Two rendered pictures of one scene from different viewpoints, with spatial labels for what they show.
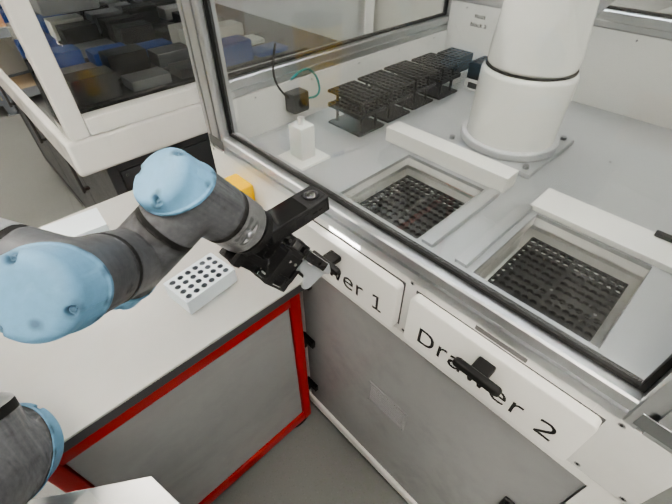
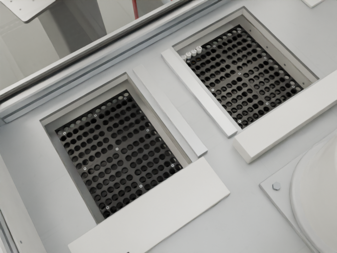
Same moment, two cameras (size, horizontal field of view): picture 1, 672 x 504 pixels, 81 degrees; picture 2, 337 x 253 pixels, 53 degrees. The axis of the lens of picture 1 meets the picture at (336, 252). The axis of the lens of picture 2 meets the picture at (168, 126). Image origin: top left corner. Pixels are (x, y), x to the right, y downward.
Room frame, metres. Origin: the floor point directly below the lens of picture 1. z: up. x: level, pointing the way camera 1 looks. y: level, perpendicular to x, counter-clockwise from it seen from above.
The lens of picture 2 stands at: (0.62, -0.59, 1.53)
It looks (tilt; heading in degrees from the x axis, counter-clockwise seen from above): 65 degrees down; 105
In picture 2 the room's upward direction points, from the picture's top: 5 degrees counter-clockwise
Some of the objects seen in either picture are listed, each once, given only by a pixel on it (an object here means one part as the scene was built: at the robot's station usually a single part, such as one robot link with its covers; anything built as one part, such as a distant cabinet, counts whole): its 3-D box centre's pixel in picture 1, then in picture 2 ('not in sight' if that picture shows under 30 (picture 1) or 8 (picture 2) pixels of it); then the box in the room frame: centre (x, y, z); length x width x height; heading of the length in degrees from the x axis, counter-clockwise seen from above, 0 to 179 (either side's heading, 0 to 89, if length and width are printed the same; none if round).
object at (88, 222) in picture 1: (78, 233); not in sight; (0.73, 0.63, 0.79); 0.13 x 0.09 x 0.05; 129
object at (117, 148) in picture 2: not in sight; (119, 154); (0.45, -0.37, 0.87); 0.22 x 0.18 x 0.06; 134
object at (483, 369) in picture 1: (480, 370); not in sight; (0.29, -0.21, 0.91); 0.07 x 0.04 x 0.01; 44
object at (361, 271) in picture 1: (339, 264); not in sight; (0.54, -0.01, 0.87); 0.29 x 0.02 x 0.11; 44
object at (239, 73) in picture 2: not in sight; (237, 81); (0.68, -0.15, 0.87); 0.22 x 0.18 x 0.06; 134
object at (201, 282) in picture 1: (201, 282); not in sight; (0.58, 0.29, 0.78); 0.12 x 0.08 x 0.04; 141
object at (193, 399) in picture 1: (169, 361); not in sight; (0.63, 0.49, 0.38); 0.62 x 0.58 x 0.76; 44
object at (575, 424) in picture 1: (485, 370); not in sight; (0.31, -0.23, 0.87); 0.29 x 0.02 x 0.11; 44
